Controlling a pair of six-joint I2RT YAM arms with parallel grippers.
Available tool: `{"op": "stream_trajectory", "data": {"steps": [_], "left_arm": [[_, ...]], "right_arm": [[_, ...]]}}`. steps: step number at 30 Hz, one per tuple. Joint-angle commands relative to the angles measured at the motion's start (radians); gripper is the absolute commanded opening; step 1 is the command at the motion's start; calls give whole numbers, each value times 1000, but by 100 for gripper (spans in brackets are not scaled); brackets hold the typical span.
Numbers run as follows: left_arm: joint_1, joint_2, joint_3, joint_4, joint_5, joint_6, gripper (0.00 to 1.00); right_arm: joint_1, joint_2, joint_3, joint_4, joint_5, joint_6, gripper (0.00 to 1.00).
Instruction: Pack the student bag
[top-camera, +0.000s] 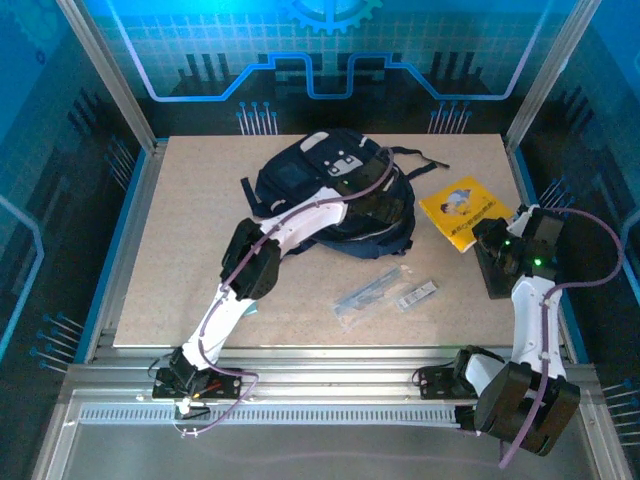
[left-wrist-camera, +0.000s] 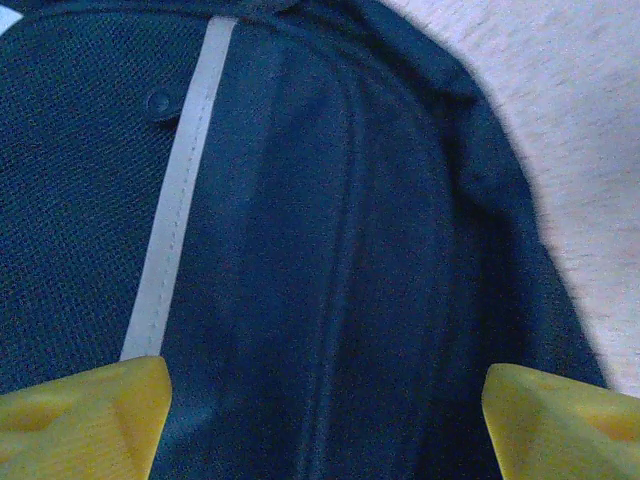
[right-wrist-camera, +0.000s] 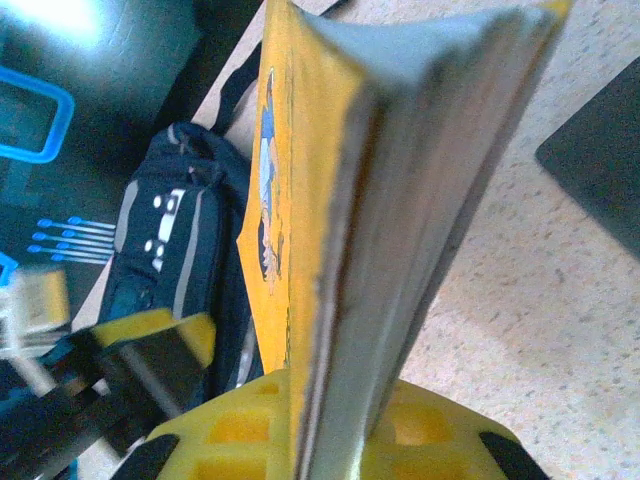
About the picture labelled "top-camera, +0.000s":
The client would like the white cable connector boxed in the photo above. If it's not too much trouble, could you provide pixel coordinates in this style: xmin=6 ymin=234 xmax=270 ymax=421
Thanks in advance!
xmin=174 ymin=399 xmax=211 ymax=421

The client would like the small grey packaged eraser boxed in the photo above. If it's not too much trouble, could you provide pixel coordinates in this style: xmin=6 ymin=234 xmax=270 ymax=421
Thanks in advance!
xmin=394 ymin=279 xmax=441 ymax=314

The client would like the navy blue backpack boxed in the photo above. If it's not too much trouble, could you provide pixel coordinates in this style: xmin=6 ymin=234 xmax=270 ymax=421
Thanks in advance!
xmin=239 ymin=127 xmax=451 ymax=261

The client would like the clear plastic stationery pouch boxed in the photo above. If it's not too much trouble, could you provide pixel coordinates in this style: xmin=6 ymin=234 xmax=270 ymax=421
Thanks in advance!
xmin=332 ymin=267 xmax=416 ymax=334

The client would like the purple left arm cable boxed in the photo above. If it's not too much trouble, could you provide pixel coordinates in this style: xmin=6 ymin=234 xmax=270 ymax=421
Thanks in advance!
xmin=172 ymin=147 xmax=401 ymax=441

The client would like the aluminium front rail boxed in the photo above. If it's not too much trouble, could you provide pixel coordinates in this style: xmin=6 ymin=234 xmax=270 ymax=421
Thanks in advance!
xmin=62 ymin=344 xmax=601 ymax=401

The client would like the yellow picture book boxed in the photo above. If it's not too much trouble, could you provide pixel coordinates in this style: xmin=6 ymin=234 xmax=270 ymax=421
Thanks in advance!
xmin=418 ymin=174 xmax=516 ymax=254

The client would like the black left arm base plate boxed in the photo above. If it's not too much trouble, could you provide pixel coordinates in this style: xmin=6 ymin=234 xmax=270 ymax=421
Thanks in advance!
xmin=152 ymin=367 xmax=244 ymax=401

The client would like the grey metal front platform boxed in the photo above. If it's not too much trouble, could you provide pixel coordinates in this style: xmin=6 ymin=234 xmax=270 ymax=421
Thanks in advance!
xmin=29 ymin=389 xmax=631 ymax=480

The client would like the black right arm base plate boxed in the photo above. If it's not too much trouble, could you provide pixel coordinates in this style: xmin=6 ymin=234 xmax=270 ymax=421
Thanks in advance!
xmin=417 ymin=367 xmax=466 ymax=401

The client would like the slotted grey cable duct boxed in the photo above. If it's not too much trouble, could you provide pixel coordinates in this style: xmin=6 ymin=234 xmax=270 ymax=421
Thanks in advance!
xmin=79 ymin=405 xmax=461 ymax=426

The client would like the aluminium frame post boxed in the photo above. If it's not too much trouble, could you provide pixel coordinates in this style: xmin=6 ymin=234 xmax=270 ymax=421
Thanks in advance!
xmin=502 ymin=0 xmax=604 ymax=154
xmin=54 ymin=0 xmax=169 ymax=156

